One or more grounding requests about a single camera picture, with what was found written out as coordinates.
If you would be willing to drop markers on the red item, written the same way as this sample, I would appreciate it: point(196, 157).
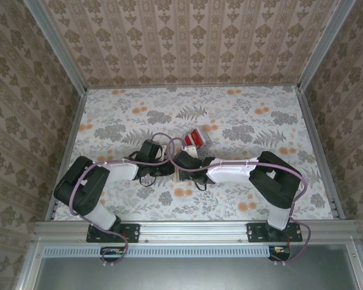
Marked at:
point(207, 142)

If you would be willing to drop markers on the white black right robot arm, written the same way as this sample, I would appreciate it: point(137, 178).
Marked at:
point(272, 184)

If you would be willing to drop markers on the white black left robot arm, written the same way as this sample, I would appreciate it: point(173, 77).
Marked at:
point(81, 193)

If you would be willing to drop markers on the red gold-print card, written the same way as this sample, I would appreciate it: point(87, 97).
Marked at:
point(195, 137)

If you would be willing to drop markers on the floral patterned table cover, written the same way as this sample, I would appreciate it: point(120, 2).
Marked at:
point(181, 211)

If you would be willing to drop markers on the black connector board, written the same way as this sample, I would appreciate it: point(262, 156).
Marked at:
point(279, 250)
point(112, 251)

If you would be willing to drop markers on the grey metal panel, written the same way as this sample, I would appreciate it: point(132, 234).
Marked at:
point(193, 275)

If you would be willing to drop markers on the long aluminium frame rail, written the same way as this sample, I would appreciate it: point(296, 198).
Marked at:
point(193, 231)

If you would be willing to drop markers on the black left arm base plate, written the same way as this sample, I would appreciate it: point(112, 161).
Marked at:
point(130, 232)

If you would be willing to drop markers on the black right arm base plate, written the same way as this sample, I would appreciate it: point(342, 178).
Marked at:
point(255, 232)

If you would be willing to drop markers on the aluminium table edge rail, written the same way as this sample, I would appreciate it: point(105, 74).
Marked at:
point(75, 121)
point(311, 121)

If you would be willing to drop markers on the aluminium frame bar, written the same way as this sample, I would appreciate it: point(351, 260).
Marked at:
point(28, 266)
point(359, 266)

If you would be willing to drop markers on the aluminium frame post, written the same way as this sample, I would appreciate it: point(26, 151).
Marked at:
point(324, 45)
point(57, 45)

